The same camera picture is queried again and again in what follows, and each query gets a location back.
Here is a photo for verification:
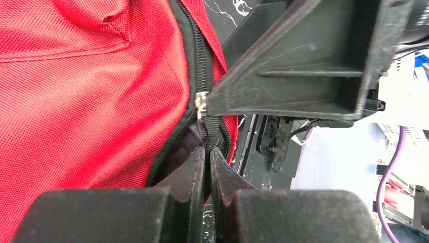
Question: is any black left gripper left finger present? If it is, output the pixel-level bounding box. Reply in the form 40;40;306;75
13;146;205;242

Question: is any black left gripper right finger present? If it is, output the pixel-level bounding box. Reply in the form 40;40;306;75
210;148;380;242

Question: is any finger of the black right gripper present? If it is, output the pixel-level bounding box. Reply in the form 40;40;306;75
206;1;414;120

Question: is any red student backpack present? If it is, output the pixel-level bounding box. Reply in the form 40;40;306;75
1;1;227;242

